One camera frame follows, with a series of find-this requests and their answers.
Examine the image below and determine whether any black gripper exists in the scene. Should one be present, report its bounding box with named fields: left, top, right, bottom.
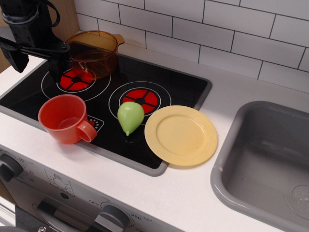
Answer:
left=0, top=11, right=71, bottom=83

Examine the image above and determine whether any red plastic cup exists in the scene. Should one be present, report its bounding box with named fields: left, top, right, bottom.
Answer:
left=38, top=94, right=97, bottom=144

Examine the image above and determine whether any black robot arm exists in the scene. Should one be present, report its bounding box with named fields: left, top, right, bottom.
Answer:
left=0, top=0, right=71, bottom=83

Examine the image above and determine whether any yellow plastic plate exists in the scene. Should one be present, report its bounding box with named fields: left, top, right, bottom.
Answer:
left=144, top=105, right=218, bottom=167

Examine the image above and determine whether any amber transparent pot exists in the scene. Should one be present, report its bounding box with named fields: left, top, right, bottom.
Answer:
left=67, top=30, right=125, bottom=79

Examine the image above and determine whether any black toy stovetop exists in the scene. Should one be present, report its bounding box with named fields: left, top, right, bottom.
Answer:
left=0, top=56, right=212, bottom=176

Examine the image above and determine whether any green plastic pear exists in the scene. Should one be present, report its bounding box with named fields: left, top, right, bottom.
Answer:
left=117, top=101, right=144, bottom=136

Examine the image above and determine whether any grey left oven knob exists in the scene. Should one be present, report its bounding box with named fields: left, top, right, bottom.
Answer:
left=0, top=154, right=23, bottom=182

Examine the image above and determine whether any grey oven knob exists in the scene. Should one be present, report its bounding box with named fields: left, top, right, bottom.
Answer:
left=94, top=205, right=130, bottom=232
left=0, top=154, right=23, bottom=182

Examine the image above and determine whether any grey right oven knob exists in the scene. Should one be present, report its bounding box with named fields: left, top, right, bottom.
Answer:
left=94, top=205, right=130, bottom=232

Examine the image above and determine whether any grey sink basin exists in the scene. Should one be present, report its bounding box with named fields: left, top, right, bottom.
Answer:
left=211, top=101, right=309, bottom=232

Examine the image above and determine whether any grey oven door handle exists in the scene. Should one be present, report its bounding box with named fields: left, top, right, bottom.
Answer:
left=32, top=197, right=101, bottom=232

